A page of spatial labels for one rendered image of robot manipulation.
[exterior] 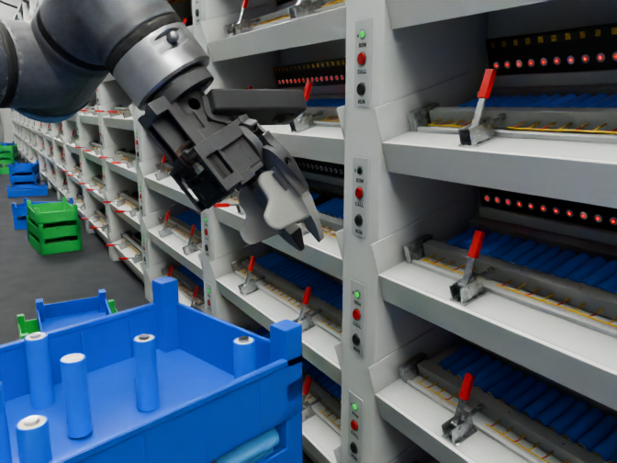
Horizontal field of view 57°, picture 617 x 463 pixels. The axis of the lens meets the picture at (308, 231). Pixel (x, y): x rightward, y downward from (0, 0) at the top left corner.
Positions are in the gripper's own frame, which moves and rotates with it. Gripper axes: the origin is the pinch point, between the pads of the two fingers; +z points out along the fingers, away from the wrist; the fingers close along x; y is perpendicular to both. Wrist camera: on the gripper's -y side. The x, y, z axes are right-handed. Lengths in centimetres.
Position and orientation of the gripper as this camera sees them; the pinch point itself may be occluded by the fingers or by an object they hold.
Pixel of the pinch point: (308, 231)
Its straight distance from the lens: 61.6
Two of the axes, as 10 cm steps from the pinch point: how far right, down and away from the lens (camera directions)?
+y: -6.0, 5.5, -5.8
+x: 5.2, -2.7, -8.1
